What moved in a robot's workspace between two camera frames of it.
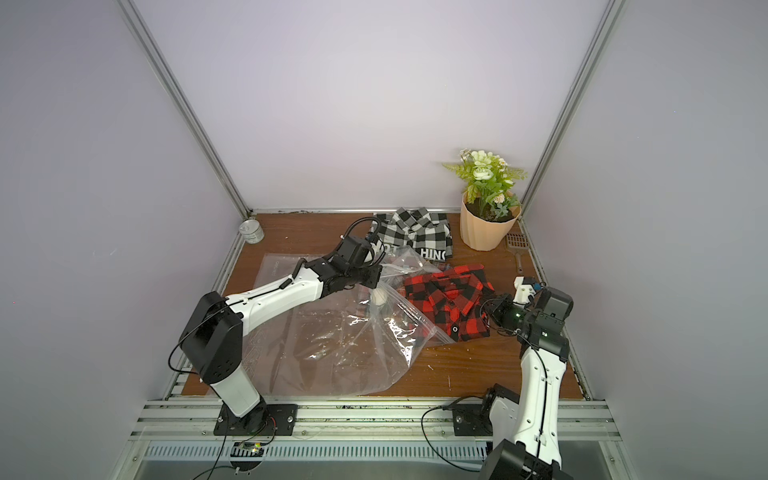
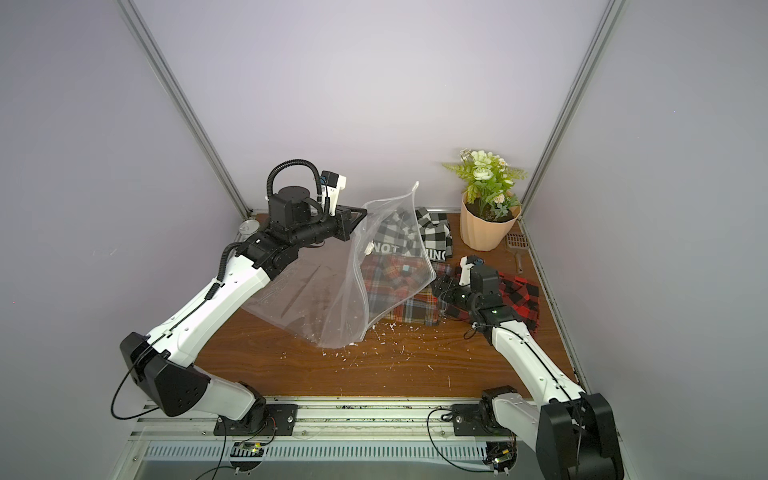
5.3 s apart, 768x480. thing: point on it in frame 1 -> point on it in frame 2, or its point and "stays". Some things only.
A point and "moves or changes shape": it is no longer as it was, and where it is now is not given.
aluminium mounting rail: [353, 430] stays
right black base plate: [471, 420] stays
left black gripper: [375, 270] -> [340, 227]
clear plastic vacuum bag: [349, 342] moves or changes shape
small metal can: [252, 231] stays
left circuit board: [246, 456] stays
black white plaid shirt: [427, 233] stays
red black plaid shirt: [453, 299] moves or changes shape
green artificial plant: [488, 179] stays
